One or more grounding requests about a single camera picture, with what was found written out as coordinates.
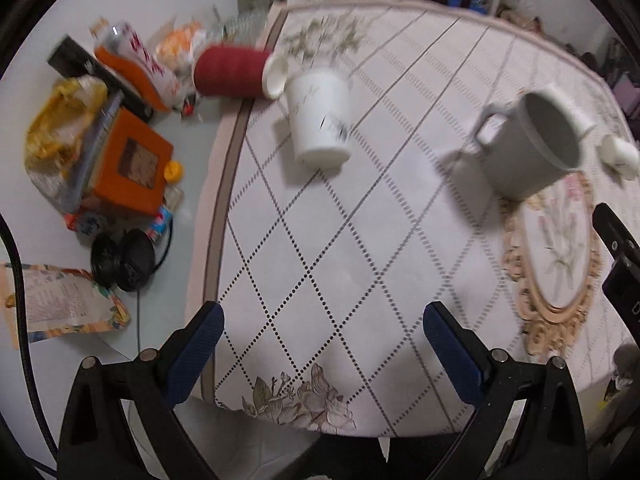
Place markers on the white cup with leaf print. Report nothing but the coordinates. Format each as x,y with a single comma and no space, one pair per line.
320,120

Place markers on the yellow bottle cap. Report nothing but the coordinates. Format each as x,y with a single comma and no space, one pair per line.
172,171

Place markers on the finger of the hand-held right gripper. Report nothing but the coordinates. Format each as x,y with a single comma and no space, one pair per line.
615,232

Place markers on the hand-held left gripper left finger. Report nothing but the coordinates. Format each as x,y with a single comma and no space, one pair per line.
197,350

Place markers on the red ribbed cup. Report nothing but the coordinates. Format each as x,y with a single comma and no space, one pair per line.
230,72

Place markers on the grey fuzzy thing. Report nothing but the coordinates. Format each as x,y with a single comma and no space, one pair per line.
626,362

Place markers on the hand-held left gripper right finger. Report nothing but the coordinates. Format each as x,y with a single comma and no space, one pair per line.
450,355

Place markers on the small white cup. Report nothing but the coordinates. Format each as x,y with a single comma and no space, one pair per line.
620,154

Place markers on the orange snack bag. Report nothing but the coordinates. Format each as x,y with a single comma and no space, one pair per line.
180,42

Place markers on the yellow plastic bag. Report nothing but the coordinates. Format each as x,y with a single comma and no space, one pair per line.
57,125

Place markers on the orange box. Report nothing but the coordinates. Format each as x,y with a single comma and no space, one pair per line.
132,165

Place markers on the flat printed snack packet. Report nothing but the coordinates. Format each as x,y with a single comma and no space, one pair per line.
55,305

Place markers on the black headphones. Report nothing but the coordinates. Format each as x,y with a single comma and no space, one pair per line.
122,260

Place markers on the blue and red small packet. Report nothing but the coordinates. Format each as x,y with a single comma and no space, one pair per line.
160,222

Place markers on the clear glass cup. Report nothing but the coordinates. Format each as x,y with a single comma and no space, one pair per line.
240,29

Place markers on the black power strip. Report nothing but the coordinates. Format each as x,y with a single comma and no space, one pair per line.
95,75

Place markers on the floral checked table mat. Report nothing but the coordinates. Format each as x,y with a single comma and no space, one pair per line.
350,260

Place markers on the white and red packet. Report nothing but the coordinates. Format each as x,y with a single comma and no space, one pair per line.
142,60

